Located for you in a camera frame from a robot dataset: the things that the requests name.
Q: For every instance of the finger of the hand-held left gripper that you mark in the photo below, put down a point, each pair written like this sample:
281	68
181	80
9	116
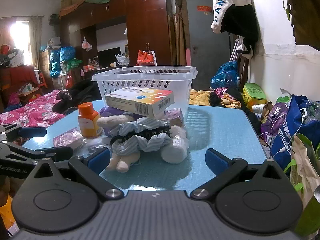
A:
32	132
52	152

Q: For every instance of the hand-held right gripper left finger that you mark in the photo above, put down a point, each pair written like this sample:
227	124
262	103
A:
98	159

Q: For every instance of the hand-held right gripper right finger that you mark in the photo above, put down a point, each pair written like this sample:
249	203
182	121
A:
215	158

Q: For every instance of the beige plush toy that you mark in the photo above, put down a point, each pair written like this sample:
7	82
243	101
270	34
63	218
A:
122	162

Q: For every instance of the orange bottle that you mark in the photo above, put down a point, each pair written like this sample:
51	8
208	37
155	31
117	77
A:
88	123

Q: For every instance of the clear plastic bag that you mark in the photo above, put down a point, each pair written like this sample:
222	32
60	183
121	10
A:
175	152

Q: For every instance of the white plastic basket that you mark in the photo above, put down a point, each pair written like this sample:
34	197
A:
140	81

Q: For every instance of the pink packet in clear plastic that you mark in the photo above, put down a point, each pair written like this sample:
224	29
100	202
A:
65	137

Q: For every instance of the pink floral blanket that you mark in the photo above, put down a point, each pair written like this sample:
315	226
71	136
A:
30	110

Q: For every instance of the striped blue scrunchie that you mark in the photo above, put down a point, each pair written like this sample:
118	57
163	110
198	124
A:
150	145

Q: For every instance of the black hair claw clip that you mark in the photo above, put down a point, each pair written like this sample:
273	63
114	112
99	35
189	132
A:
150	133

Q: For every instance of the lavender packet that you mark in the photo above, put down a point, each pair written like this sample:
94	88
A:
175	116

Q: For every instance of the yellow printed blanket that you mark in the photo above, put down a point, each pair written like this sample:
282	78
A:
200	97

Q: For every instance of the black clothing pile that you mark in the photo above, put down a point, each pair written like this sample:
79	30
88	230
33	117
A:
82	90

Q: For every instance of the purple printed bag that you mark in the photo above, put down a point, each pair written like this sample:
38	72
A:
275	120

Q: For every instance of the white orange medicine box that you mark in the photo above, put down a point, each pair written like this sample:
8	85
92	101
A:
140	100

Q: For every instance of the green box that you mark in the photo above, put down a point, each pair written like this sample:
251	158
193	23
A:
252	92

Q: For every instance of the stack of blue bags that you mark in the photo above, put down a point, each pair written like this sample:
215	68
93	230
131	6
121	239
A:
61	57

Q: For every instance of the blue tote bag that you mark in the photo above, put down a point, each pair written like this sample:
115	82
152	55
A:
292	130

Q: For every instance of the blue plastic bag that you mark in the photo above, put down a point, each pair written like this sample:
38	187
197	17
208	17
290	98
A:
225	76

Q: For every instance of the beige curtain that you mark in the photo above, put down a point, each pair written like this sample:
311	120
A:
35	42

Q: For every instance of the black television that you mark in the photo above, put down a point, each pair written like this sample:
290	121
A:
107	55

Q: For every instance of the red white plastic bag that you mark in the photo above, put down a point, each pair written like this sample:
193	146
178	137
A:
145	57

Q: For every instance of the wooden boards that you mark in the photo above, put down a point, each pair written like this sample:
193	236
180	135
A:
177	30

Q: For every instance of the brown wooden wardrobe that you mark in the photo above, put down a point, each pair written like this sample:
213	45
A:
145	17

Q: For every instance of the white black hanging hoodie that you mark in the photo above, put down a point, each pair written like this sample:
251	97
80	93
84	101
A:
225	0

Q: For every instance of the green hangers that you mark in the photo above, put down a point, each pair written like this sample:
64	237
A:
286	2

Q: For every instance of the olive hanging garment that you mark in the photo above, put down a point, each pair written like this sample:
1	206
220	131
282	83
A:
307	10

